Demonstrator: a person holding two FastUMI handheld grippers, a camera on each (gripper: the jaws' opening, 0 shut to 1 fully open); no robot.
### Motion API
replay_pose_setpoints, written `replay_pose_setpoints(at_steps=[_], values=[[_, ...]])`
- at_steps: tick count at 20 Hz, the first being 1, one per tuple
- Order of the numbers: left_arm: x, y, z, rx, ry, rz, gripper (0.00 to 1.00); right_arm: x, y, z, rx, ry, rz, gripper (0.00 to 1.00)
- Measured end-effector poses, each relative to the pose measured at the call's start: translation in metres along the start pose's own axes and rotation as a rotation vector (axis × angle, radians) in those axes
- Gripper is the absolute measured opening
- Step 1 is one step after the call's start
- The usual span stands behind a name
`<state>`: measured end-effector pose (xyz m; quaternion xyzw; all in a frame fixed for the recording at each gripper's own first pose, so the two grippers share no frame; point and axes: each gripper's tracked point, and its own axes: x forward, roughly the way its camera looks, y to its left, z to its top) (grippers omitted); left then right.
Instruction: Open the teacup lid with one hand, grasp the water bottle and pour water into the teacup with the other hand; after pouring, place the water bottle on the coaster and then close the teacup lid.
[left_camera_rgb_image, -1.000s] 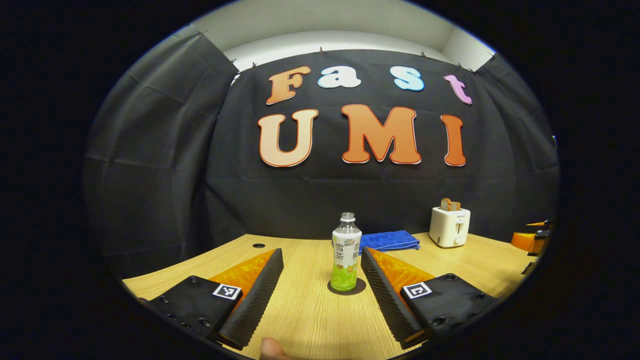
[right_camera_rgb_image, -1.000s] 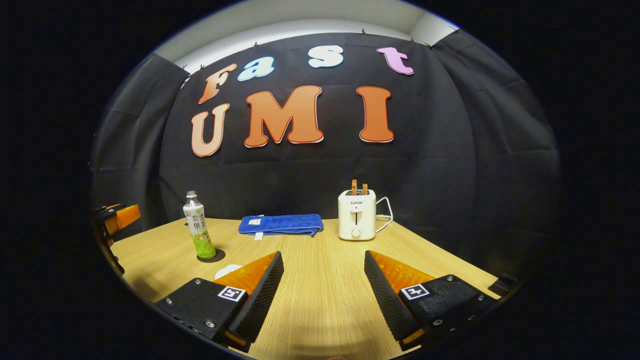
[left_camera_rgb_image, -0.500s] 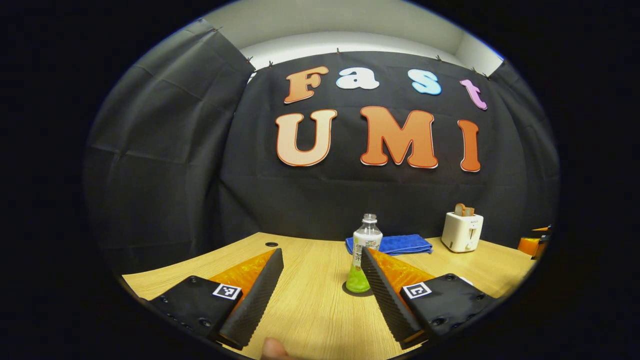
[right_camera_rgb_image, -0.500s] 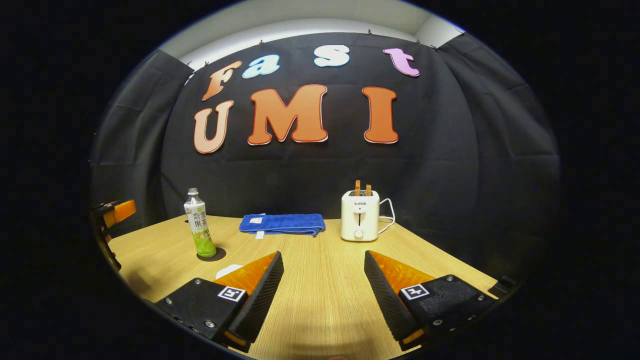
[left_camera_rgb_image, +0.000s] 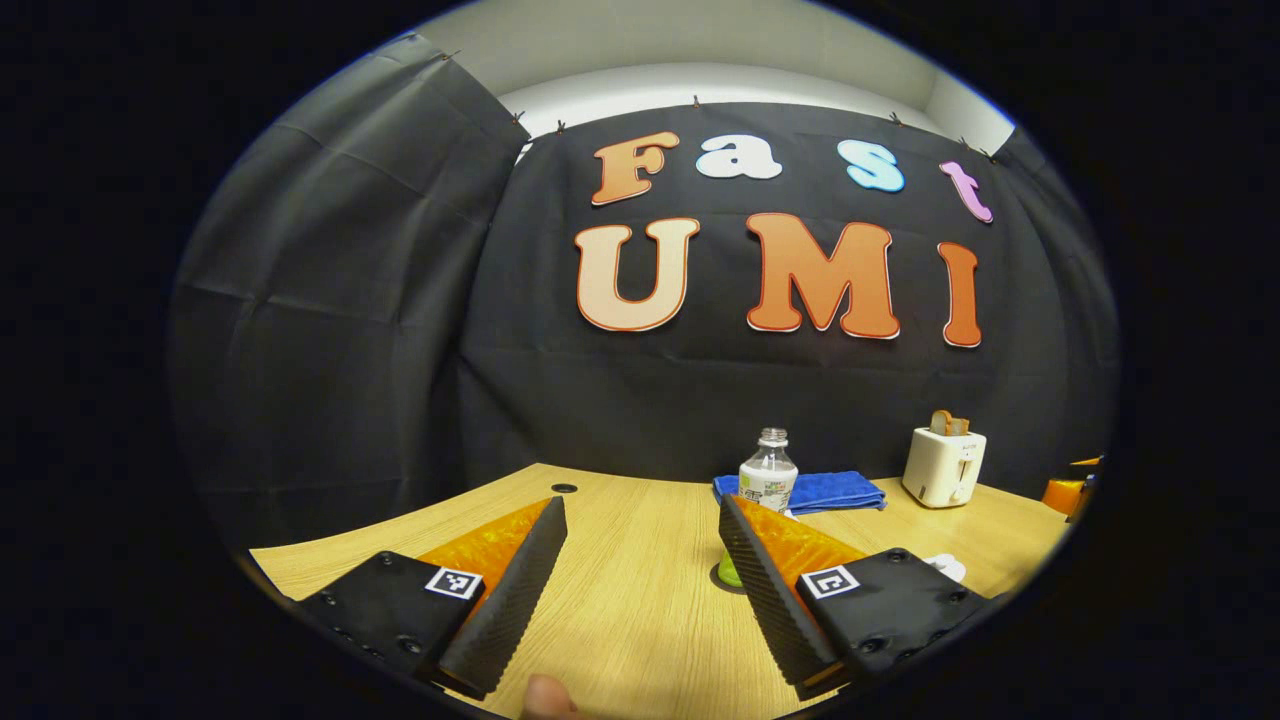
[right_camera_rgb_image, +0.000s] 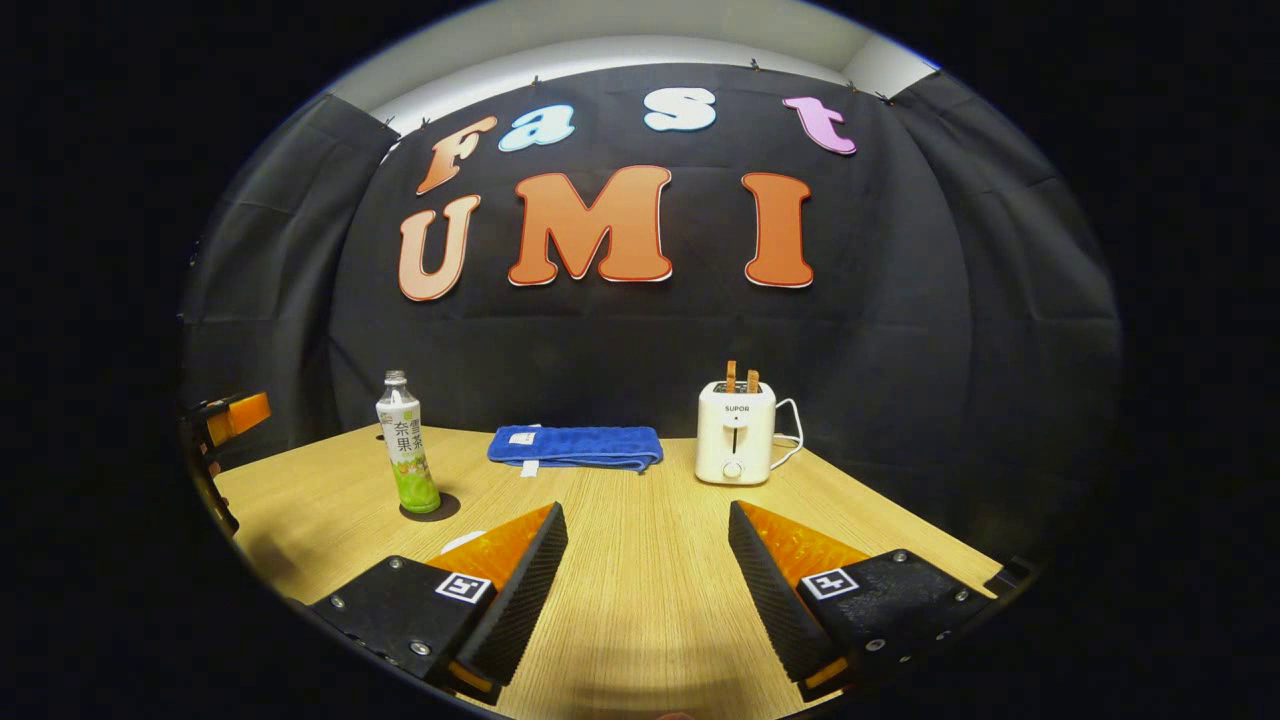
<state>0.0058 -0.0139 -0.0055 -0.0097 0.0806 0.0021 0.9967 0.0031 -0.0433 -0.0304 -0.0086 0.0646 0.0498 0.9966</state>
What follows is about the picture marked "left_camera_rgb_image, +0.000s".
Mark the cream toaster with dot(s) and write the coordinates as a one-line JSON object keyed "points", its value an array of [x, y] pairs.
{"points": [[942, 468]]}

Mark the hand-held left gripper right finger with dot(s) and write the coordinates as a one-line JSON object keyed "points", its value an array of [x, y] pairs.
{"points": [[765, 590]]}

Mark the clear water bottle green label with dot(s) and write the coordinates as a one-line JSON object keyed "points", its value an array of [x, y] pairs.
{"points": [[768, 478]]}

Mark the blue folded towel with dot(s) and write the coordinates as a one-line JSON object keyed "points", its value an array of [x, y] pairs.
{"points": [[840, 490]]}

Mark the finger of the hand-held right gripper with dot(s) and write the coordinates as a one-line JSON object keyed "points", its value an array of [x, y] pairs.
{"points": [[1062, 495]]}

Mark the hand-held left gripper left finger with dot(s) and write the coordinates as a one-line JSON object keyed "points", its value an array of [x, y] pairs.
{"points": [[520, 590]]}

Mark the brown bread slice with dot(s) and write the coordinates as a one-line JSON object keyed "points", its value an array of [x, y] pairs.
{"points": [[948, 422]]}

